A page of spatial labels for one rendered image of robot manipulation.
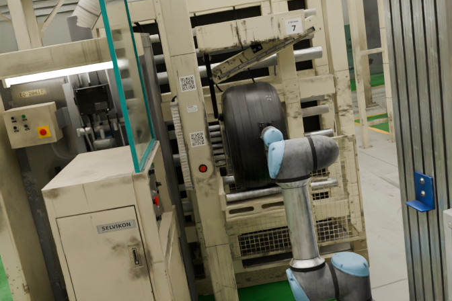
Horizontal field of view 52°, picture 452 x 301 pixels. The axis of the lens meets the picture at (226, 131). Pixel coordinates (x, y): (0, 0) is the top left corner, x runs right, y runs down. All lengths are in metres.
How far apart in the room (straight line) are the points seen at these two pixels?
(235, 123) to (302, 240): 0.86
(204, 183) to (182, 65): 0.62
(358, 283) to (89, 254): 1.01
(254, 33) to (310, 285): 1.49
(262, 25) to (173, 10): 0.54
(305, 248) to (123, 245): 0.72
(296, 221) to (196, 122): 1.02
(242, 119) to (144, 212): 0.70
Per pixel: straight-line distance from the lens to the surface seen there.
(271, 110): 2.26
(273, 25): 2.64
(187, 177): 2.48
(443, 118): 1.26
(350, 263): 1.61
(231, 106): 2.29
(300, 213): 1.54
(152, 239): 1.89
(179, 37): 2.35
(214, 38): 2.61
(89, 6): 2.70
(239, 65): 2.76
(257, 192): 2.42
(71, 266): 1.99
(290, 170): 1.50
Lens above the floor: 1.73
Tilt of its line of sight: 12 degrees down
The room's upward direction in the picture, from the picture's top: 9 degrees counter-clockwise
